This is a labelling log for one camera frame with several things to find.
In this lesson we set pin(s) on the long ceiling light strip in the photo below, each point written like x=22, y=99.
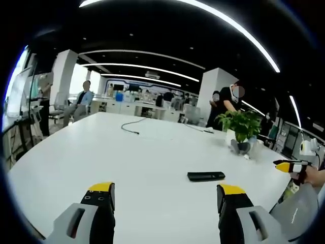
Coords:
x=241, y=28

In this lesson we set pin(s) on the grey mesh office chair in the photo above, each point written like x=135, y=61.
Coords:
x=191, y=113
x=58, y=106

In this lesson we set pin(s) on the black remote control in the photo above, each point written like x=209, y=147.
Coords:
x=205, y=176

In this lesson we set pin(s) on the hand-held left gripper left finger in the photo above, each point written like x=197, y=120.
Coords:
x=100, y=223

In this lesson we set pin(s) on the row of white office desks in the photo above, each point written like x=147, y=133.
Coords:
x=137, y=108

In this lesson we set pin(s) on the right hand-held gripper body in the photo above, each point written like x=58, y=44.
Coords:
x=308, y=147

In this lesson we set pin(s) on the large display screen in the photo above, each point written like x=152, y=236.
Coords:
x=15, y=96

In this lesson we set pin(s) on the green potted plant white pot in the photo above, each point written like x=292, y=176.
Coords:
x=241, y=123

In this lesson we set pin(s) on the person's grey trouser leg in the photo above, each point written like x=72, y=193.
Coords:
x=297, y=211

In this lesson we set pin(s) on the dark round cup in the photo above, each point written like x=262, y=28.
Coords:
x=241, y=147

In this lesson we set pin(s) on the person's right hand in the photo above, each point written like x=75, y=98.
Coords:
x=316, y=176

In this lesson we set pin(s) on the blue water jug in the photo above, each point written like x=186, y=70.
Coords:
x=119, y=96

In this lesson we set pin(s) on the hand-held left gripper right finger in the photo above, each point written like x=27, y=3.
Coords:
x=233, y=221

